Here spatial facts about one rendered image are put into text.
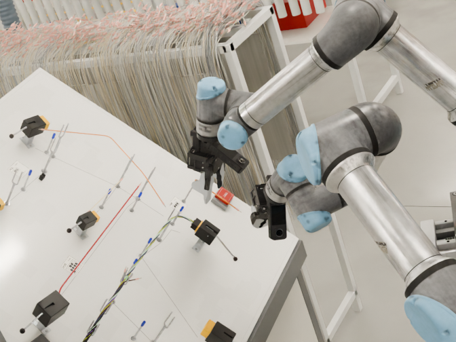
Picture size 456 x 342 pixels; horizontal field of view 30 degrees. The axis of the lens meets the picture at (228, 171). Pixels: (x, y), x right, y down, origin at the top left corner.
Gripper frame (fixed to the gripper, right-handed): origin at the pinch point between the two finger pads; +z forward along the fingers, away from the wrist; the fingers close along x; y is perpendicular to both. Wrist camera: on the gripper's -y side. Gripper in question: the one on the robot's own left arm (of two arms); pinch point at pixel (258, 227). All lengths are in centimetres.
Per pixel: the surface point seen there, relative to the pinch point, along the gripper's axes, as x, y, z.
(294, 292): -22.3, -9.2, 39.3
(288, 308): -17.8, -14.7, 36.9
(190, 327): 22.4, -23.3, 10.3
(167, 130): 2, 66, 63
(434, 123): -195, 122, 180
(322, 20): -145, 202, 185
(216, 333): 18.6, -28.6, -0.6
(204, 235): 12.5, 3.7, 12.1
